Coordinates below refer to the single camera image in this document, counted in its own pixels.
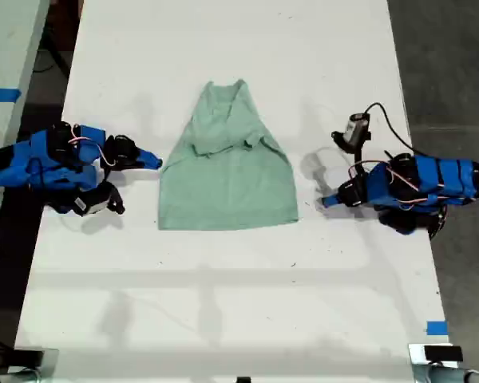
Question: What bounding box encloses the pale green T-shirt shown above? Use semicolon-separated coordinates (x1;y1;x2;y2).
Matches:
156;78;301;231

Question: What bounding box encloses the white side table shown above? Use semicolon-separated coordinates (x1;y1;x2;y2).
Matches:
0;0;51;251

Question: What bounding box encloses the small blue tape square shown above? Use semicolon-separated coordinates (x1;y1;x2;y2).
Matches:
426;320;449;337

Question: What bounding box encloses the white mounting plate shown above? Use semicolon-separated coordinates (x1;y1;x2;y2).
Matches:
407;342;455;365

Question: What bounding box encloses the small black box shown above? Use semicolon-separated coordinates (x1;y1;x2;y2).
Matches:
423;345;465;362

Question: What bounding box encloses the grey metal clamp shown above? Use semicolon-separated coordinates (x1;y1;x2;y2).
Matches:
0;366;52;383
412;363;479;383

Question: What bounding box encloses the short black camera stalk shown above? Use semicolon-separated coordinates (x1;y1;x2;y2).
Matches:
352;147;367;177

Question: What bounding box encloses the gripper's black camera box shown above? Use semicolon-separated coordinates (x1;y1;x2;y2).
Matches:
72;183;126;219
330;113;373;155

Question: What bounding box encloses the black camera cable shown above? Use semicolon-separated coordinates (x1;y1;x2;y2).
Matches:
364;102;419;156

